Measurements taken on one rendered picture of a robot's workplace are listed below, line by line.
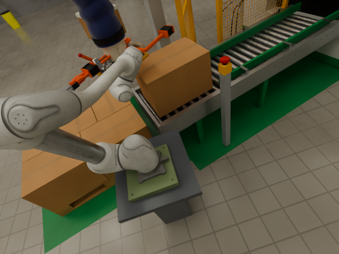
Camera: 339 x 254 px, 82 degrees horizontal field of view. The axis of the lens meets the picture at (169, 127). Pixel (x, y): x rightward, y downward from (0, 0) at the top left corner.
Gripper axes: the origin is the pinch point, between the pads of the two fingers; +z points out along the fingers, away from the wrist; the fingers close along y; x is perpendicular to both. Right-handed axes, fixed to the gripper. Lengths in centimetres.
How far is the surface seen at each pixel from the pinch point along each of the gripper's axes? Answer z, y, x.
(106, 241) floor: -43, 121, -78
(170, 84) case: -7, 37, 43
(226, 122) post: -43, 81, 71
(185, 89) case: -9, 50, 55
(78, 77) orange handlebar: 1.9, -1.1, -14.3
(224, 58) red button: -40, 17, 73
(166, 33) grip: -4, -1, 53
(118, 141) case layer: 0, 67, -19
